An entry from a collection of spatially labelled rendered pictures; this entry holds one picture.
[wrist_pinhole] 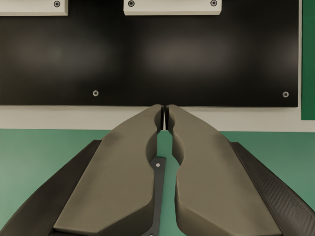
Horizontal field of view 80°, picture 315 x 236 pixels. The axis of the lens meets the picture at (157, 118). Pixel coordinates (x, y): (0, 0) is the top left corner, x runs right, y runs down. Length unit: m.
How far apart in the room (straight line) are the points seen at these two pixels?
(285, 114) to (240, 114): 0.07
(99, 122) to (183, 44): 0.19
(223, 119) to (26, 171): 1.20
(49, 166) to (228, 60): 1.14
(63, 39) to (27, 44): 0.06
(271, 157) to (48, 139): 1.26
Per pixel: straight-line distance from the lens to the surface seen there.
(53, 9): 0.38
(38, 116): 0.39
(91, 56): 0.34
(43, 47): 0.38
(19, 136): 1.36
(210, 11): 0.34
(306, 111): 0.40
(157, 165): 1.08
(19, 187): 1.41
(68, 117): 0.36
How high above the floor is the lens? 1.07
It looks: 88 degrees down
